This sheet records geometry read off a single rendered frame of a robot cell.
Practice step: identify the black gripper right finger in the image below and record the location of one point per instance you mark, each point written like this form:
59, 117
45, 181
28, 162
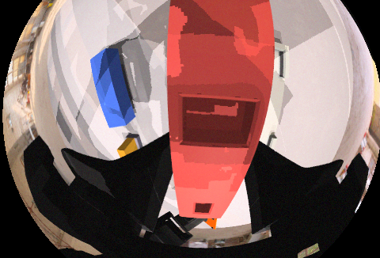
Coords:
275, 185

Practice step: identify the blue bar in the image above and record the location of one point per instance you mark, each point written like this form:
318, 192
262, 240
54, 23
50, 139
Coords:
111, 89

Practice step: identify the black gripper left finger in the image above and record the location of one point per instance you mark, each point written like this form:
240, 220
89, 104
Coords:
137, 182

